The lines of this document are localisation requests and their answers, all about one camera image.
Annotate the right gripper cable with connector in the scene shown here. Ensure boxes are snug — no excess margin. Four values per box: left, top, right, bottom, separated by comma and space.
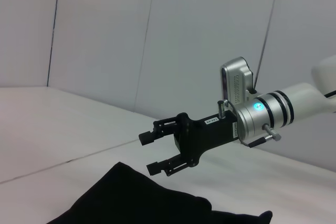
216, 99, 282, 148

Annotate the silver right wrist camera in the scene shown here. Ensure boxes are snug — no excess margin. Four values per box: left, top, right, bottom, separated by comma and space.
219, 56, 260, 104

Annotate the thin grey camera cable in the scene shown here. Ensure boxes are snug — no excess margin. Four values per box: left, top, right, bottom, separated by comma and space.
253, 48, 265, 92

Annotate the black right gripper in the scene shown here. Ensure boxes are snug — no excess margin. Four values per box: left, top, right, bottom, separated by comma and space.
138, 110, 240, 177

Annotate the black shirt with FREE print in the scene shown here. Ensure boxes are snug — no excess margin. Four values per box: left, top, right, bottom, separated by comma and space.
46, 161, 274, 224

